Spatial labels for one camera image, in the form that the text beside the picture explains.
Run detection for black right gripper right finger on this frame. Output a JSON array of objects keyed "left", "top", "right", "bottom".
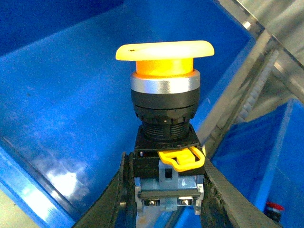
[{"left": 200, "top": 159, "right": 279, "bottom": 228}]

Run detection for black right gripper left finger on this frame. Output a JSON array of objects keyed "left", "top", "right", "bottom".
[{"left": 73, "top": 153, "right": 137, "bottom": 228}]

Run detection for yellow mushroom push button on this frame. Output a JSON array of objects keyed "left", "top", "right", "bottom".
[{"left": 115, "top": 40, "right": 215, "bottom": 215}]

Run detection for red mushroom push button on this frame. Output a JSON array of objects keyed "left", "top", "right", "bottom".
[{"left": 264, "top": 201, "right": 285, "bottom": 222}]

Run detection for lower blue bin with parts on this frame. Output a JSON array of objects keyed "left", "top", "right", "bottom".
[{"left": 212, "top": 99, "right": 304, "bottom": 228}]

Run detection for blue target bin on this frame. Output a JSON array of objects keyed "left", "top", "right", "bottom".
[{"left": 0, "top": 0, "right": 255, "bottom": 228}]

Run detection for metal rack divider bar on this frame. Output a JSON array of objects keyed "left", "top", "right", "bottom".
[{"left": 198, "top": 0, "right": 304, "bottom": 158}]

